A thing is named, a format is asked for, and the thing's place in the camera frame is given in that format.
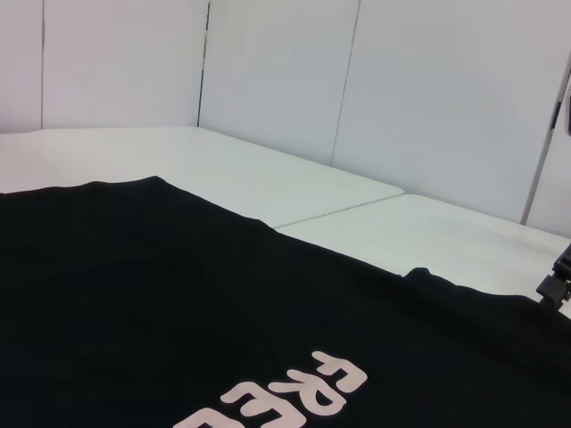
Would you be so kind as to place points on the grey metal pole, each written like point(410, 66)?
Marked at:
point(537, 187)

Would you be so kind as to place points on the black shirt with FREE print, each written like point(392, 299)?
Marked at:
point(178, 290)

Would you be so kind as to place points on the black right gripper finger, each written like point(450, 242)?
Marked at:
point(555, 290)

